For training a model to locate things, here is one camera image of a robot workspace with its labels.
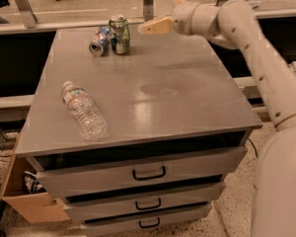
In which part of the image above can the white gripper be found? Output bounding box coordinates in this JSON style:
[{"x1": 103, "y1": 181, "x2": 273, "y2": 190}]
[{"x1": 137, "y1": 0, "x2": 199, "y2": 36}]

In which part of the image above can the green soda can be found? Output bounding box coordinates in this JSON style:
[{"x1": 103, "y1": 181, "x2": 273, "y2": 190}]
[{"x1": 109, "y1": 15, "x2": 130, "y2": 54}]

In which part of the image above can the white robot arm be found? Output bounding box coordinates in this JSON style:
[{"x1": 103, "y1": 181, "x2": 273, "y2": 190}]
[{"x1": 138, "y1": 0, "x2": 296, "y2": 237}]

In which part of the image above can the blue silver redbull can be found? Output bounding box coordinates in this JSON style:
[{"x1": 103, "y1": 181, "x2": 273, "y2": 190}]
[{"x1": 89, "y1": 27, "x2": 110, "y2": 56}]

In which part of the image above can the grey drawer cabinet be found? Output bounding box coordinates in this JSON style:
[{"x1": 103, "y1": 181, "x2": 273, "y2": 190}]
[{"x1": 15, "y1": 20, "x2": 263, "y2": 237}]

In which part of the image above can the clear plastic water bottle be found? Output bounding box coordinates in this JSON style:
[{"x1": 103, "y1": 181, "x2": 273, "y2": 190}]
[{"x1": 62, "y1": 81, "x2": 108, "y2": 140}]

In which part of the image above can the top grey drawer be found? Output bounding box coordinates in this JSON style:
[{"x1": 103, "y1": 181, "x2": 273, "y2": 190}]
[{"x1": 37, "y1": 146, "x2": 248, "y2": 198}]

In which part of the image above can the grey drawer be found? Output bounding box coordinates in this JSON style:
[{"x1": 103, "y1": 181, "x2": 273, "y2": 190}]
[
  {"x1": 81, "y1": 202, "x2": 211, "y2": 237},
  {"x1": 37, "y1": 146, "x2": 248, "y2": 198},
  {"x1": 64, "y1": 178, "x2": 225, "y2": 223}
]

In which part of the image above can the middle grey drawer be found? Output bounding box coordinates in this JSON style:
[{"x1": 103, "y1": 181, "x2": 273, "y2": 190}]
[{"x1": 64, "y1": 178, "x2": 225, "y2": 223}]

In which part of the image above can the bottom grey drawer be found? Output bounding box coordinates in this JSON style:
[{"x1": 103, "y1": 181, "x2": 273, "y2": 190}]
[{"x1": 81, "y1": 202, "x2": 211, "y2": 237}]

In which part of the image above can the checkered cloth in box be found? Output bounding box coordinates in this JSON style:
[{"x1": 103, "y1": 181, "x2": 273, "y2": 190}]
[{"x1": 24, "y1": 171, "x2": 45, "y2": 195}]

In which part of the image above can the brown cardboard box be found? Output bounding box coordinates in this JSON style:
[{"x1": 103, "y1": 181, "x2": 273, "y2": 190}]
[{"x1": 0, "y1": 143, "x2": 69, "y2": 223}]

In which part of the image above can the black floor cable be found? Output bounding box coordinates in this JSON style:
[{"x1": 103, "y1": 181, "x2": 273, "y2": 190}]
[{"x1": 247, "y1": 137, "x2": 259, "y2": 158}]

